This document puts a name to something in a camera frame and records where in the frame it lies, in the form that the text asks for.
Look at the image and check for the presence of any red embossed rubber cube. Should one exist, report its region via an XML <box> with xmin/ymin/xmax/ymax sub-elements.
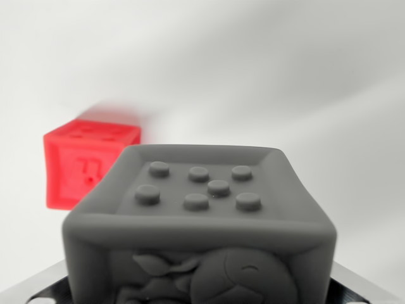
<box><xmin>43</xmin><ymin>118</ymin><xmax>141</xmax><ymax>210</ymax></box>

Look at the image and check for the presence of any gripper left finger with silver black pad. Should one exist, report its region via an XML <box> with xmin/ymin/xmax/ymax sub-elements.
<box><xmin>0</xmin><ymin>261</ymin><xmax>74</xmax><ymax>304</ymax></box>

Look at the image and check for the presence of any grey embossed rubber cube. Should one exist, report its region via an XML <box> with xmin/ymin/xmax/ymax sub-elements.
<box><xmin>61</xmin><ymin>144</ymin><xmax>338</xmax><ymax>304</ymax></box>

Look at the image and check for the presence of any gripper right finger with silver black pad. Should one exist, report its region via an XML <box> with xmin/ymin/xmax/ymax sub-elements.
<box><xmin>325</xmin><ymin>262</ymin><xmax>405</xmax><ymax>304</ymax></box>

